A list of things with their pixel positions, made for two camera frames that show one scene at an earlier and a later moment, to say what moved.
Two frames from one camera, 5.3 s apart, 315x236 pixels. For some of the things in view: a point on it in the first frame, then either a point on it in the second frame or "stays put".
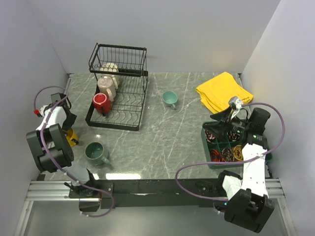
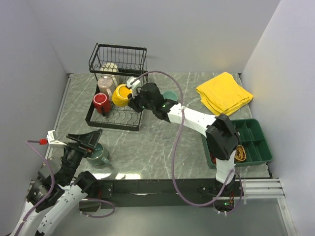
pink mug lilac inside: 106,86 stays put
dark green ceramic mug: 94,153 stays put
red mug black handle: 101,104 stays put
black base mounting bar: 148,193 stays put
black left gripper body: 69,121 -> 73,156
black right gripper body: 238,124 -> 140,104
